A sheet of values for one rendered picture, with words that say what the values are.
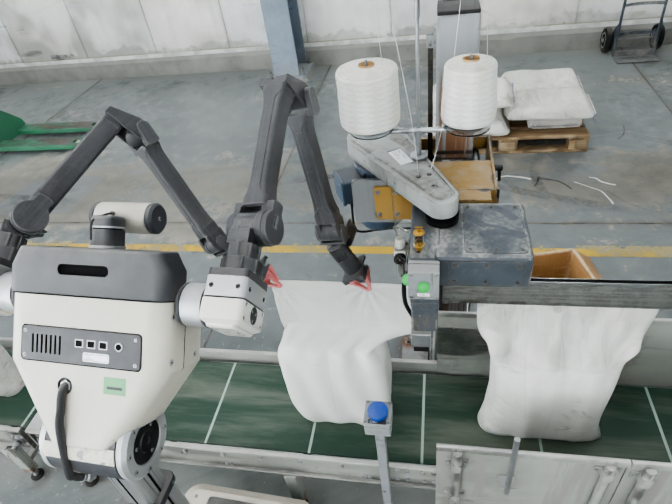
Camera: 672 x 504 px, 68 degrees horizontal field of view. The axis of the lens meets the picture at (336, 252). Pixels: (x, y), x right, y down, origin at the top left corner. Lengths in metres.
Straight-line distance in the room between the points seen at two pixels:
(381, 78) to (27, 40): 7.21
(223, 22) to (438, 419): 5.64
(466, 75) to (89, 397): 1.09
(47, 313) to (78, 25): 6.68
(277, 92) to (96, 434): 0.82
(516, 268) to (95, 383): 0.96
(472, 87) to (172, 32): 6.02
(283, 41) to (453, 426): 4.92
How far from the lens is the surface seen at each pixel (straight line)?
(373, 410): 1.54
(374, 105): 1.33
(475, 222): 1.35
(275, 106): 1.20
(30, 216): 1.39
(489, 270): 1.28
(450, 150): 1.64
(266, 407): 2.18
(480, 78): 1.32
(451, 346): 2.07
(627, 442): 2.17
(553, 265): 3.09
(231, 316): 0.97
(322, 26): 6.48
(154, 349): 1.06
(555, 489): 1.84
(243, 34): 6.76
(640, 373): 2.29
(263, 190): 1.10
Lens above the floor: 2.15
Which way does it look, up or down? 39 degrees down
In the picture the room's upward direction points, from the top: 9 degrees counter-clockwise
